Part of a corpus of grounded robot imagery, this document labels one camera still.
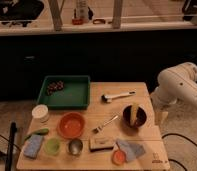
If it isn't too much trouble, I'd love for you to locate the red object on shelf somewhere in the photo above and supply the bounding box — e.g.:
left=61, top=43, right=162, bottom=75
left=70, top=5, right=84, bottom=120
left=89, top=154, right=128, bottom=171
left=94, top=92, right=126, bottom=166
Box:
left=72, top=18, right=84, bottom=25

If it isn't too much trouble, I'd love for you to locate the yellow banana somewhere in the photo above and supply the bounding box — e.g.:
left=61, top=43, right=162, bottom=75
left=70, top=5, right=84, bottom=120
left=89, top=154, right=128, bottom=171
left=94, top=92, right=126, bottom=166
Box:
left=130, top=103, right=139, bottom=126

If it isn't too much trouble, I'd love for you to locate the metal fork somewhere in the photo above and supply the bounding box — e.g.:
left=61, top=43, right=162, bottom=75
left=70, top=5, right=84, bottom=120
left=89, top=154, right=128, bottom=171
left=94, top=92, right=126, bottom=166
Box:
left=92, top=115, right=118, bottom=134

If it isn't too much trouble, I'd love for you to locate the black bowl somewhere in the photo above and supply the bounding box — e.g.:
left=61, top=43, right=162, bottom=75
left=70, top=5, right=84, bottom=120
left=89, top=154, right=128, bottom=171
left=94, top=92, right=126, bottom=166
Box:
left=123, top=105, right=147, bottom=128

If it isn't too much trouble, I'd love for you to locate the black office chair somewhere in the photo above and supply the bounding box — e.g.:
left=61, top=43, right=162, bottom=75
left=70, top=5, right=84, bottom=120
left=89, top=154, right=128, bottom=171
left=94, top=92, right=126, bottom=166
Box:
left=0, top=0, right=44, bottom=27

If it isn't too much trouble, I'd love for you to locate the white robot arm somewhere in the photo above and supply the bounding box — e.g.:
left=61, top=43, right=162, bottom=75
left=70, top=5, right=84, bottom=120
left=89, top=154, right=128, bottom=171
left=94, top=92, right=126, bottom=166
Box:
left=150, top=62, right=197, bottom=125

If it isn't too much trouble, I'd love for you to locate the blue sponge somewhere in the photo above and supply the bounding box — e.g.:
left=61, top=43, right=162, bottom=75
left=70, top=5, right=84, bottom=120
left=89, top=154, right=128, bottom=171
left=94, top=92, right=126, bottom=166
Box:
left=24, top=134, right=44, bottom=159

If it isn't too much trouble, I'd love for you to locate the white handled dish brush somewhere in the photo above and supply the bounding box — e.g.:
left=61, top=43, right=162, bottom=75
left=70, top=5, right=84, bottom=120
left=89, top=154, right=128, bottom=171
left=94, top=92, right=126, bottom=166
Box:
left=101, top=91, right=135, bottom=103

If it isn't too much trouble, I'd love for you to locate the white round container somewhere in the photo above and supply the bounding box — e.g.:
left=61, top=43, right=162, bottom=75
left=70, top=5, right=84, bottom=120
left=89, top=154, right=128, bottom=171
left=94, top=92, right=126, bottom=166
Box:
left=32, top=104, right=49, bottom=123

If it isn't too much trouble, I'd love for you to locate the small green cup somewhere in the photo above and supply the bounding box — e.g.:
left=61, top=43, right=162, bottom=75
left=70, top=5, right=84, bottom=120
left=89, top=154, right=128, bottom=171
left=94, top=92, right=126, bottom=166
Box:
left=44, top=138, right=60, bottom=156

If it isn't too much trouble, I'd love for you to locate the small metal cup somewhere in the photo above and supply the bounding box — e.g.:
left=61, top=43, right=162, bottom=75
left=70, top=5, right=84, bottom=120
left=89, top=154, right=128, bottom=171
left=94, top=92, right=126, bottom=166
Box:
left=68, top=138, right=83, bottom=155

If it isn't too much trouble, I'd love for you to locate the green plastic tray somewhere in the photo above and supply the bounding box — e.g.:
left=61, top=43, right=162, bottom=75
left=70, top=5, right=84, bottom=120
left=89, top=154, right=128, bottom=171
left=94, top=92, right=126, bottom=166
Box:
left=37, top=75, right=90, bottom=110

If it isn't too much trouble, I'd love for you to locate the white bottle on shelf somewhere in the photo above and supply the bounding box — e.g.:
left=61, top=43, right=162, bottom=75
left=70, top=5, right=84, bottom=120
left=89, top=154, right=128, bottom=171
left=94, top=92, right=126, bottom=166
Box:
left=75, top=0, right=93, bottom=23

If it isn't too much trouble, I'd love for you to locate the brown grapes bunch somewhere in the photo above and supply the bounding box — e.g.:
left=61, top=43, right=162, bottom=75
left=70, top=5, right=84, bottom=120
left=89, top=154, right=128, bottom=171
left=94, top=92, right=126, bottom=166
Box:
left=46, top=81, right=64, bottom=95

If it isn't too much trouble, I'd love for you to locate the blue grey cloth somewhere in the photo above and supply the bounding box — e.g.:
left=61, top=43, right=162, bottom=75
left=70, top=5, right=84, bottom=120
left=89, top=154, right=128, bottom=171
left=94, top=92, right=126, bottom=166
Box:
left=116, top=139, right=146, bottom=162

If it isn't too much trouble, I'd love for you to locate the black pole stand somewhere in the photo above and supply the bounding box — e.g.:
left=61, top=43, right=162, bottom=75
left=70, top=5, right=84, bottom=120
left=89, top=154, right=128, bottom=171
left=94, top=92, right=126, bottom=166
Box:
left=5, top=122, right=17, bottom=171

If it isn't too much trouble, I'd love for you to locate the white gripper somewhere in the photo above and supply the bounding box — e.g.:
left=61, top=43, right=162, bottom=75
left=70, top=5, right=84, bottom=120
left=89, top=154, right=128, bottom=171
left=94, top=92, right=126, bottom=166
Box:
left=150, top=87, right=177, bottom=125

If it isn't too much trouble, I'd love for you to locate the red bowl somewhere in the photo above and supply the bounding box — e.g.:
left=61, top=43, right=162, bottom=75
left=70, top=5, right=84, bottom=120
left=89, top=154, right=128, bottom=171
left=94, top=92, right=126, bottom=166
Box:
left=57, top=112, right=85, bottom=139

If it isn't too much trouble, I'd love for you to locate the black cable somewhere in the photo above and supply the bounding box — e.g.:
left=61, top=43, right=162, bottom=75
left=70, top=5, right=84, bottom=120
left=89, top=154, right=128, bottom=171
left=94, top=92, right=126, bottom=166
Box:
left=161, top=132, right=197, bottom=171

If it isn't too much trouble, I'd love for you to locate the green pea pod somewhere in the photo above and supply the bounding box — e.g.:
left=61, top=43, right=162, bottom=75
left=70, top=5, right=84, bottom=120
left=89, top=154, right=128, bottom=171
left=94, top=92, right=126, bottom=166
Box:
left=24, top=128, right=49, bottom=141

